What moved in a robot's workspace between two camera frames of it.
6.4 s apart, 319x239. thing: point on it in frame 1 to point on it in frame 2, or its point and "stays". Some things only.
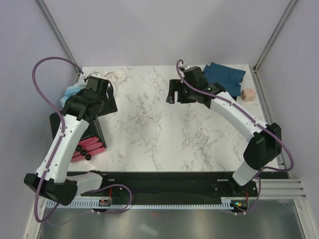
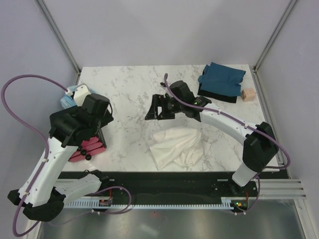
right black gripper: [176, 85] to [160, 100]
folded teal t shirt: [230, 77] stays
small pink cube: [248, 94] stays
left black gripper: [110, 106] to [107, 119]
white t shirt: [115, 77] to [179, 146]
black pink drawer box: [92, 143] stays
